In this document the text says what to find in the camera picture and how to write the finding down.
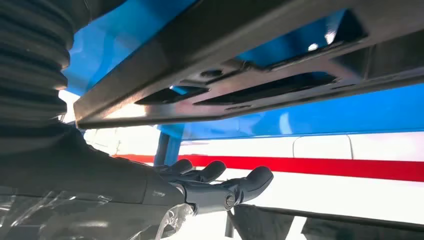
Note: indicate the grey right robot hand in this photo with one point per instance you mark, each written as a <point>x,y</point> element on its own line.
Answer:
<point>82,172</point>

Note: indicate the blue metal shelf rack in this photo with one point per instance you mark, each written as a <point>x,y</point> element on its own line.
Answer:
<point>364,112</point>

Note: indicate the clear plastic film wrap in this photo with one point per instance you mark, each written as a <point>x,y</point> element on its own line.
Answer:
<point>66,218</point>

